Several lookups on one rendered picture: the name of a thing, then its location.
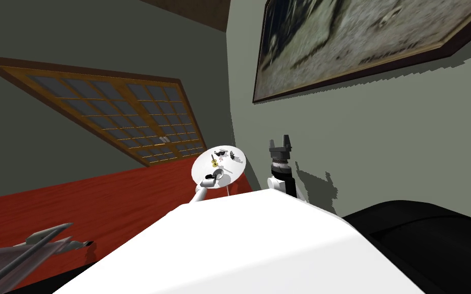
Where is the round white table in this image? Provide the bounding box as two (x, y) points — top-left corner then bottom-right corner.
(191, 145), (247, 197)

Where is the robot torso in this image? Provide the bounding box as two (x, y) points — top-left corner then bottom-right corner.
(53, 188), (426, 294)

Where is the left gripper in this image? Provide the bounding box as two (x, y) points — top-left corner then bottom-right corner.
(204, 169), (224, 183)

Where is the wooden lattice window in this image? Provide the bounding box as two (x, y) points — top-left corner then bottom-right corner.
(0, 54), (208, 168)

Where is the grey spiky shape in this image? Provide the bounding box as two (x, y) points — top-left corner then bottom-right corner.
(0, 222), (94, 294)

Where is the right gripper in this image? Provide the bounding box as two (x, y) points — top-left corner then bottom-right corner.
(268, 134), (293, 165)

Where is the dark framed wall picture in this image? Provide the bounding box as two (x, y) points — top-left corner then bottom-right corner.
(252, 0), (471, 104)

